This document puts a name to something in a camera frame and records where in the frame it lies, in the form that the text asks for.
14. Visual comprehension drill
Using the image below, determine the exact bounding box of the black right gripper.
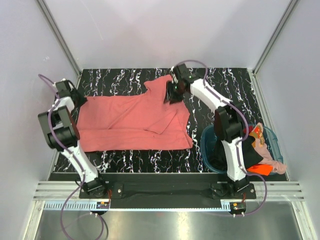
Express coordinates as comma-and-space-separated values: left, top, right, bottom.
163, 81, 186, 106

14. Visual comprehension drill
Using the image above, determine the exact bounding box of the salmon pink t-shirt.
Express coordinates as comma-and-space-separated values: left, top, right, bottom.
76, 75, 193, 153

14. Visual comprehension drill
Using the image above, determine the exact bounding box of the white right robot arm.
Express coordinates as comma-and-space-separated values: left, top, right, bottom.
164, 61, 249, 199

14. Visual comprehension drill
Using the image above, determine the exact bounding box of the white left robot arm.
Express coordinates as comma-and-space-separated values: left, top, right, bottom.
37, 74, 108, 198

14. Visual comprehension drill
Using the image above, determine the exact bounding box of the patterned red yellow garment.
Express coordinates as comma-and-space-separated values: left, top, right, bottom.
243, 122, 265, 152

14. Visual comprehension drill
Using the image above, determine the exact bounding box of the black t-shirt in basket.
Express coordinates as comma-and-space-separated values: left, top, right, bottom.
208, 135, 263, 172

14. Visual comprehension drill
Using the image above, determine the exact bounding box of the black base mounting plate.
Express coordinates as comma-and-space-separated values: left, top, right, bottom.
78, 172, 256, 200

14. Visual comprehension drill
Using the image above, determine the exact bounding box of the orange garment in basket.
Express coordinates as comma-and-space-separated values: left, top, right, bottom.
246, 164, 273, 176

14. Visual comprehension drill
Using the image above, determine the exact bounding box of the pale pink garment in basket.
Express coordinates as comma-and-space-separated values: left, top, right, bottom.
254, 144, 287, 175

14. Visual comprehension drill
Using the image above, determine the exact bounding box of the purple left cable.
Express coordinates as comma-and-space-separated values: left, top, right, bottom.
37, 73, 108, 240

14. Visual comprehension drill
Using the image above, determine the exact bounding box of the purple cable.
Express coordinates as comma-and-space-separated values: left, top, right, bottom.
174, 59, 270, 216
37, 73, 108, 240

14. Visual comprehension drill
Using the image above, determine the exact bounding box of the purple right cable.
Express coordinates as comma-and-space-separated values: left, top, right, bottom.
174, 59, 270, 216

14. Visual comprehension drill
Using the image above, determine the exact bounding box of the aluminium frame rail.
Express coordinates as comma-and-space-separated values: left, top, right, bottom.
32, 181, 306, 202

